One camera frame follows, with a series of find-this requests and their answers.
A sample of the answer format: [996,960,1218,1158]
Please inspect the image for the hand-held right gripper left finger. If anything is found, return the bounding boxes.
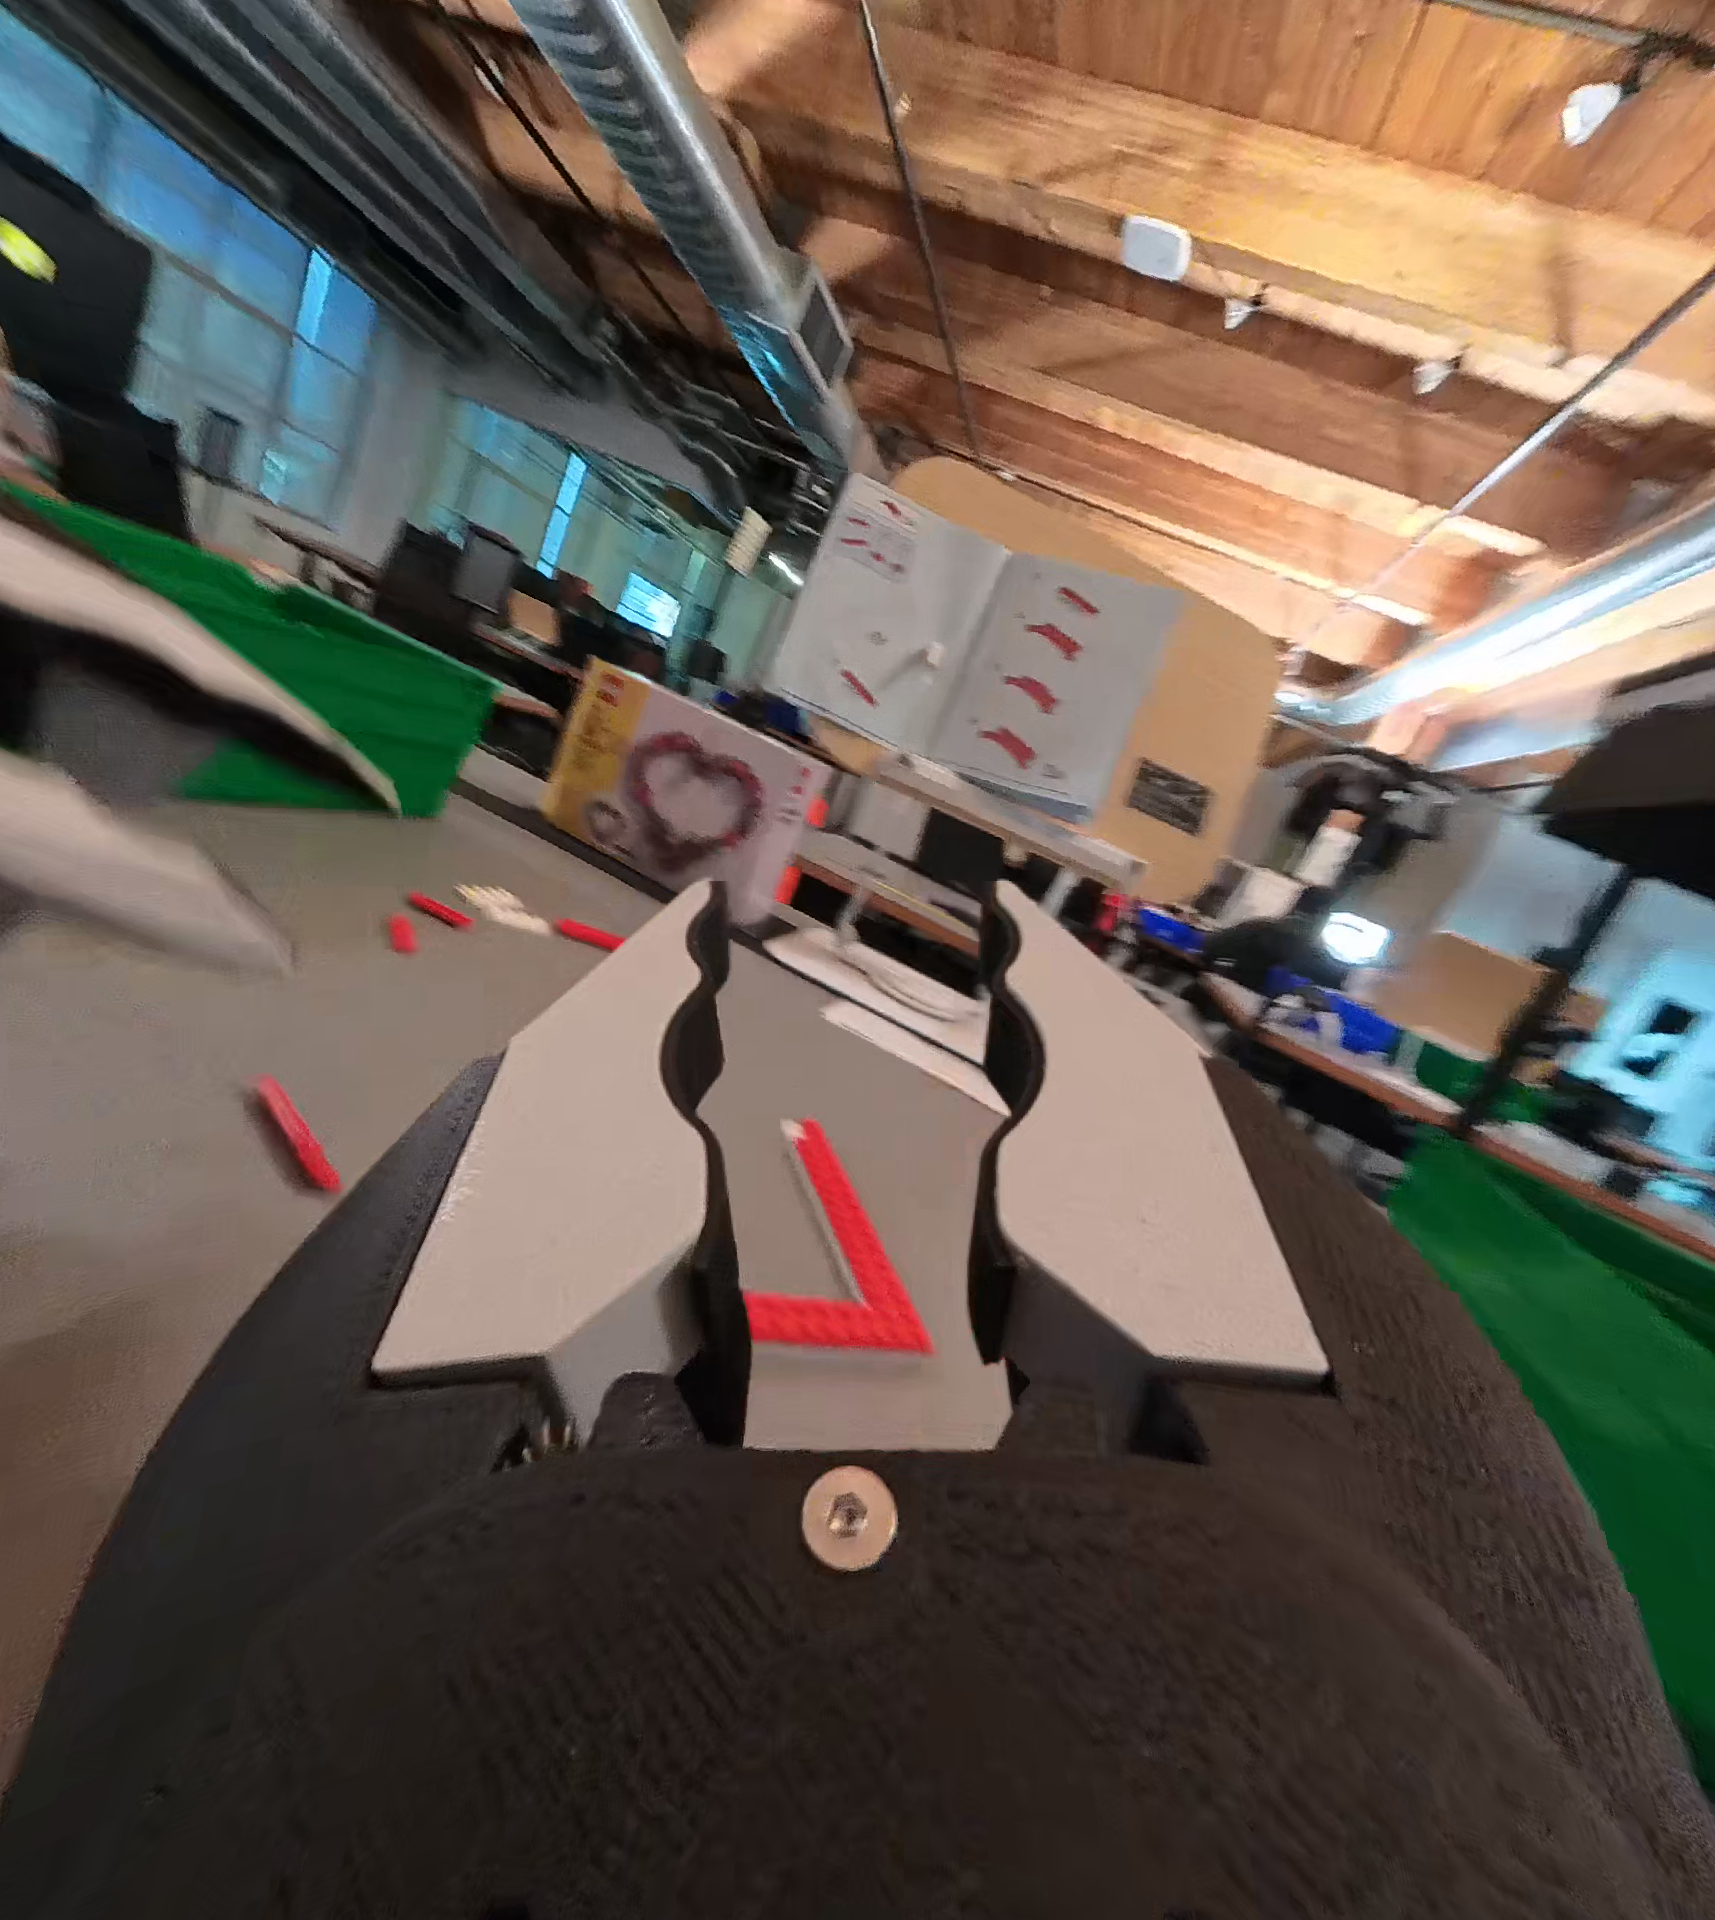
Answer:
[370,878,754,1447]

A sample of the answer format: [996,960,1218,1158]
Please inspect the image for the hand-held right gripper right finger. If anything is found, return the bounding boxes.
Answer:
[970,878,1334,1408]

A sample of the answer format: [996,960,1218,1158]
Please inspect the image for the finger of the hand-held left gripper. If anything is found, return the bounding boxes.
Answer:
[0,682,300,981]
[0,483,404,820]

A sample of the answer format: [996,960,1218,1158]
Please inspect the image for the red white lego assembly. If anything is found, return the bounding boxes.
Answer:
[742,1114,938,1360]

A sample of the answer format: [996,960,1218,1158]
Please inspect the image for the lego box with heart picture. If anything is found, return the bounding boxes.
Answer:
[540,654,832,926]

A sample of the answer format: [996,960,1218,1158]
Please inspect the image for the open lego instruction booklet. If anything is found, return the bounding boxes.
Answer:
[770,470,1190,826]

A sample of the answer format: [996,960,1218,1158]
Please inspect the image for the green plastic bin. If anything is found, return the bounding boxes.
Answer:
[0,477,502,823]
[1386,1129,1715,1821]

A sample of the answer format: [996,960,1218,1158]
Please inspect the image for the large black screen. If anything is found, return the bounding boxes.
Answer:
[0,96,158,504]

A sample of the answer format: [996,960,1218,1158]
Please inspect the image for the white booklet stand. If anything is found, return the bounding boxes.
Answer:
[764,876,1002,1031]

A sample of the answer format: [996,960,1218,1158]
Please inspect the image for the cardboard box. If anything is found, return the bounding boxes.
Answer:
[1372,931,1561,1065]

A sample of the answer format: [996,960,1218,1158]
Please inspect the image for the long wooden desk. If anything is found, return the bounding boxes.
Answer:
[1200,966,1715,1315]

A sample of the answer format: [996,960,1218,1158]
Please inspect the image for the black monitor stand pole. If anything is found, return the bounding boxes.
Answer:
[1453,867,1641,1135]

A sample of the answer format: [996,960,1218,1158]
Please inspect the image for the rounded plywood panel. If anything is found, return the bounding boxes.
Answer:
[892,456,1282,907]

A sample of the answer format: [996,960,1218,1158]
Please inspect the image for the black monitor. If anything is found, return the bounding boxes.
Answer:
[1535,618,1715,929]

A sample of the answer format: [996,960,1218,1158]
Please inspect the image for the small black wall sign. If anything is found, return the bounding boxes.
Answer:
[1126,759,1216,836]

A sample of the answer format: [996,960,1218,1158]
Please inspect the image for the silver ventilation duct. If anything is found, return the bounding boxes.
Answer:
[504,0,862,460]
[1274,445,1715,731]

